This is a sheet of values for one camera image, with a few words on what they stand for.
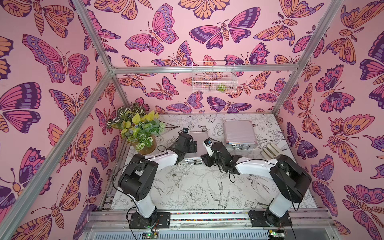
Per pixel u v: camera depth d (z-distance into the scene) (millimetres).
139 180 466
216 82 1061
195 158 911
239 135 1019
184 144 734
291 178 480
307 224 766
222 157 692
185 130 836
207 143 793
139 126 784
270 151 975
